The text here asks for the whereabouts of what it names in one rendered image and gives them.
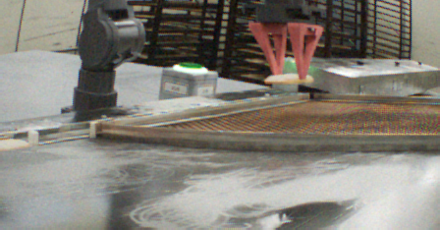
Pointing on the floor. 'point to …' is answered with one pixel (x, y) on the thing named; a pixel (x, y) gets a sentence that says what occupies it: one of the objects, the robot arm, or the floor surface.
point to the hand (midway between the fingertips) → (290, 72)
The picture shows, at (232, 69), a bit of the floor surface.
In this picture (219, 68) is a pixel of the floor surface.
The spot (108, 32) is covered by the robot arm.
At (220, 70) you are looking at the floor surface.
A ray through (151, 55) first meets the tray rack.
